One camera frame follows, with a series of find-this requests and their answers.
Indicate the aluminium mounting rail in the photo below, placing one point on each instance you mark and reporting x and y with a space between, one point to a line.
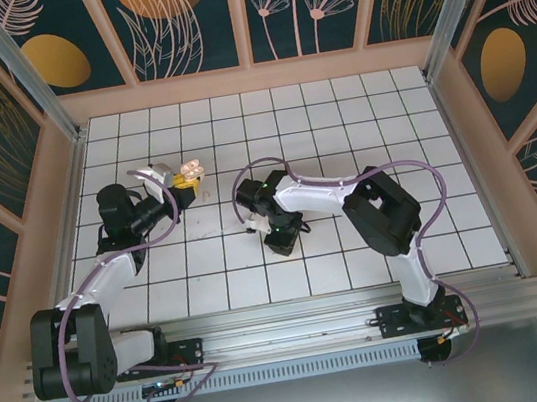
288 329

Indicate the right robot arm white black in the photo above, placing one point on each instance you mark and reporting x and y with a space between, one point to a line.
318 193

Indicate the cream earbud charging case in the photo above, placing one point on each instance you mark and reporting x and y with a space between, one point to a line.
191 168

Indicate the small green circuit board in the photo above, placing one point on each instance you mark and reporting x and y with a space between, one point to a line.
162 386

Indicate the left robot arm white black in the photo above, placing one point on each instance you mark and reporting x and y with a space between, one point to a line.
108 280

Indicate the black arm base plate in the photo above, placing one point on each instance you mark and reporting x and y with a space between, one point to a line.
392 321
189 349

